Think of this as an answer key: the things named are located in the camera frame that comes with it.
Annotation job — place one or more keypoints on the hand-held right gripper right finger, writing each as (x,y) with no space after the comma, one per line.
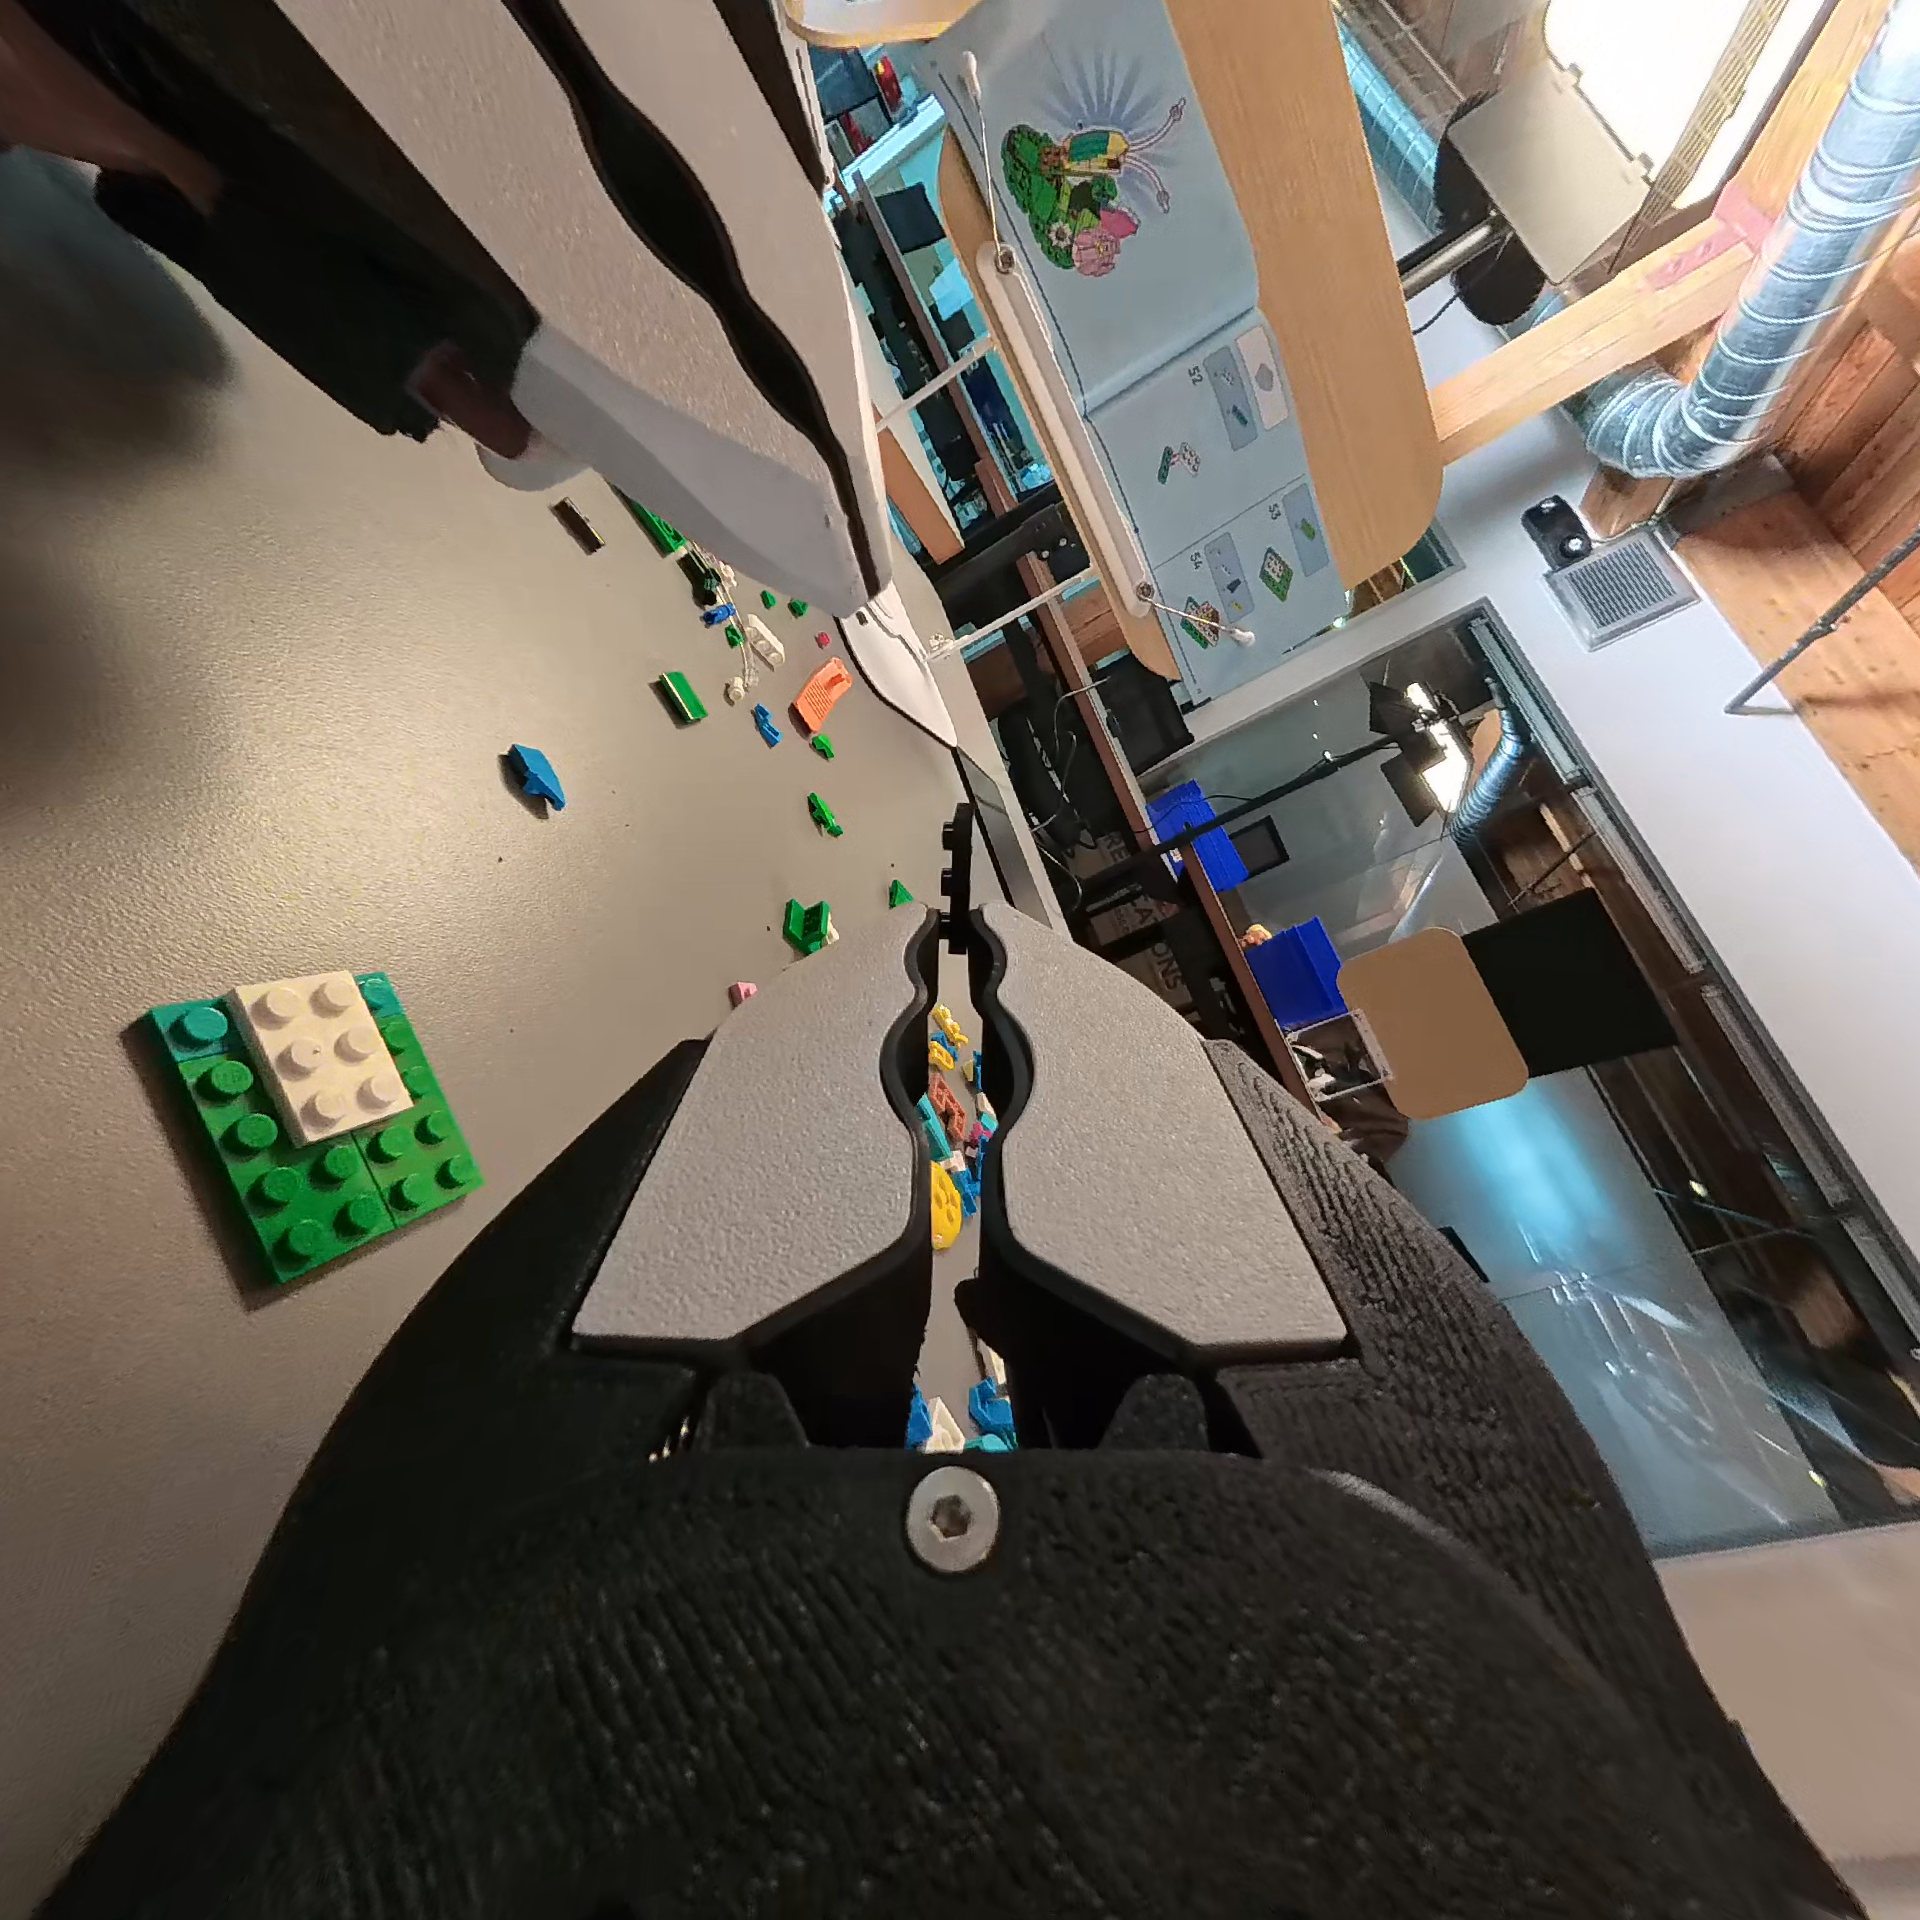
(1155,1185)

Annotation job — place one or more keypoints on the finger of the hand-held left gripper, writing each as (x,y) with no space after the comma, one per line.
(600,301)
(751,136)

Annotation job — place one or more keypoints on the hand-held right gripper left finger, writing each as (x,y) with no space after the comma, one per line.
(774,1185)

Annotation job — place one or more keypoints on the green and white brick assembly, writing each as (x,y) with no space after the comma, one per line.
(300,1200)

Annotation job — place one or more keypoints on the grey monitor on arm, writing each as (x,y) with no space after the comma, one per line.
(1560,166)

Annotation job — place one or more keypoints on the wood-edged grey desk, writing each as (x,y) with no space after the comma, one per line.
(918,504)

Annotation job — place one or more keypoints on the dark brown toy brick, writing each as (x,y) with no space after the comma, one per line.
(578,525)

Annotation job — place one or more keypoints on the long green flat plate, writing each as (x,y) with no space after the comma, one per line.
(655,525)

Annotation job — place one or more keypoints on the blue storage bin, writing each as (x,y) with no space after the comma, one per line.
(1298,975)
(1194,833)

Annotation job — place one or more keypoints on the long wooden table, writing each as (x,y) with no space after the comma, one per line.
(1201,902)

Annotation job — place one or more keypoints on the scattered group of small bricks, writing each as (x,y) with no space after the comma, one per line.
(735,599)

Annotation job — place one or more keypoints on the small green toy brick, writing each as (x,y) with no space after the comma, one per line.
(820,815)

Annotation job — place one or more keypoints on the white plate brick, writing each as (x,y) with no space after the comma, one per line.
(763,643)

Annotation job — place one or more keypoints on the short green flat plate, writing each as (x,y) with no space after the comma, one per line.
(681,695)

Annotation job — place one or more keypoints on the brick building instruction booklet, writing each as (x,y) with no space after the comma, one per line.
(1140,346)

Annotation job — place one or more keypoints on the orange toy brick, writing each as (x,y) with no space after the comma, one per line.
(820,694)

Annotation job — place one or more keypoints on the blue wedge toy brick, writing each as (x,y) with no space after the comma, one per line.
(536,776)

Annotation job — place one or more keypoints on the studio light on tripod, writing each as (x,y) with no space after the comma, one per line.
(1410,735)

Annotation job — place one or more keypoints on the instruction booklet on white stand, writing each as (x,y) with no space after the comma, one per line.
(1319,270)

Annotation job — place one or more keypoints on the metal pipe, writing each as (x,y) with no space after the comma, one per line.
(1823,623)

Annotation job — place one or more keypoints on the green bracket toy brick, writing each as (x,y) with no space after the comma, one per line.
(804,922)

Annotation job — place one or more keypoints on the wall vent grille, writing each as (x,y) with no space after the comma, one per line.
(1622,587)

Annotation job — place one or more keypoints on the black wall camera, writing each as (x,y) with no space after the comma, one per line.
(1560,529)

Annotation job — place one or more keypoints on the wooden post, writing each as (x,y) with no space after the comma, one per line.
(1590,352)

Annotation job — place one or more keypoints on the silver ventilation duct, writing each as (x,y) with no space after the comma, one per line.
(1769,301)

